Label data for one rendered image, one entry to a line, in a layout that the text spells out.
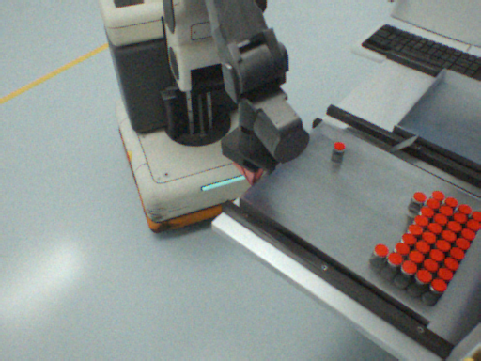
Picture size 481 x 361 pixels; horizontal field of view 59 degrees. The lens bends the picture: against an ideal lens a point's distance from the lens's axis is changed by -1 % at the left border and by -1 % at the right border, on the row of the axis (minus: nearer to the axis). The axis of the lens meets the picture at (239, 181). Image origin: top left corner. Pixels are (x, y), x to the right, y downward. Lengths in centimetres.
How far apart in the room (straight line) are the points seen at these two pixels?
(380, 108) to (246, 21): 50
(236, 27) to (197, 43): 75
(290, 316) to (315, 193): 90
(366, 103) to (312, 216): 35
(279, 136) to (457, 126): 53
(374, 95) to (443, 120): 16
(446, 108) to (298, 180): 40
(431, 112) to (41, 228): 156
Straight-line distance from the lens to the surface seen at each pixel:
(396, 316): 66
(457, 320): 72
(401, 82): 110
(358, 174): 83
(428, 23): 149
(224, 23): 57
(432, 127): 98
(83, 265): 182
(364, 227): 76
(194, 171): 164
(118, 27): 153
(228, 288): 166
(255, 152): 68
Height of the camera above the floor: 147
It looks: 48 degrees down
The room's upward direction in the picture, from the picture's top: straight up
